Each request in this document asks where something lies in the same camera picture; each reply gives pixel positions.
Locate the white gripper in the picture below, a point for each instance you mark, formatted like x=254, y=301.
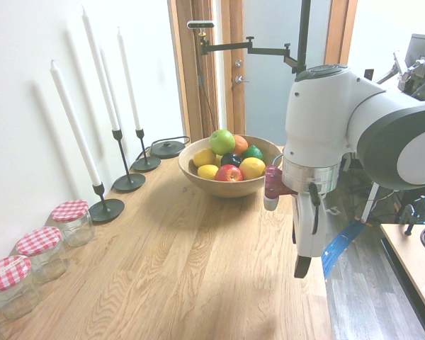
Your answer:
x=308, y=226

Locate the dark purple plum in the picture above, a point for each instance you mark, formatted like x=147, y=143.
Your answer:
x=231, y=159

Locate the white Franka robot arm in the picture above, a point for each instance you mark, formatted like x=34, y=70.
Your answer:
x=318, y=117

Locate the wooden fruit bowl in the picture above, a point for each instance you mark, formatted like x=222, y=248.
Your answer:
x=226, y=187

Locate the yellow lemon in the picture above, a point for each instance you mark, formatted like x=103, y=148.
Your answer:
x=203, y=157
x=207, y=172
x=252, y=168

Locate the wooden side table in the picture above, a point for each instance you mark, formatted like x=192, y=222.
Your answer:
x=414, y=269

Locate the black table clamp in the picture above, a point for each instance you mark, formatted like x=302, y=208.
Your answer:
x=409, y=217

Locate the red apple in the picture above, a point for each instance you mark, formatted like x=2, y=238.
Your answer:
x=228, y=173

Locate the green lime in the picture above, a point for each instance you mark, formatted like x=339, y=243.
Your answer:
x=253, y=153

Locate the orange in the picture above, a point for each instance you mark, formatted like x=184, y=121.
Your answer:
x=241, y=143

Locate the green apple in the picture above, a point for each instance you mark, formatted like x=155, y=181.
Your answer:
x=221, y=141

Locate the black candle holder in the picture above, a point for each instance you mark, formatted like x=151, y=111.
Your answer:
x=129, y=183
x=147, y=164
x=106, y=210

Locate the silver door lock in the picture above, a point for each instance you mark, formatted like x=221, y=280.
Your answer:
x=238, y=63

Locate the glass jar red checkered lid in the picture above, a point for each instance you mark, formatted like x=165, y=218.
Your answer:
x=72, y=226
x=10, y=283
x=42, y=251

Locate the black computer monitor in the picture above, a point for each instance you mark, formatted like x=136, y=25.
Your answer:
x=423, y=46

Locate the tallest white taper candle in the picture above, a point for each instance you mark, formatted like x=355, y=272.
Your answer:
x=101, y=71

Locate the wrist camera on maroon mount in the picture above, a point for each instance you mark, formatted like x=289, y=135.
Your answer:
x=274, y=184

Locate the wooden frame glass door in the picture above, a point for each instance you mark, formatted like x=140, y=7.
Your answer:
x=269, y=88

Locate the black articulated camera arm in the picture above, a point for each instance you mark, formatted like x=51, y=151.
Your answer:
x=302, y=35

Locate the stereo camera with yellow clip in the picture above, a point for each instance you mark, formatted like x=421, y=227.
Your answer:
x=200, y=25

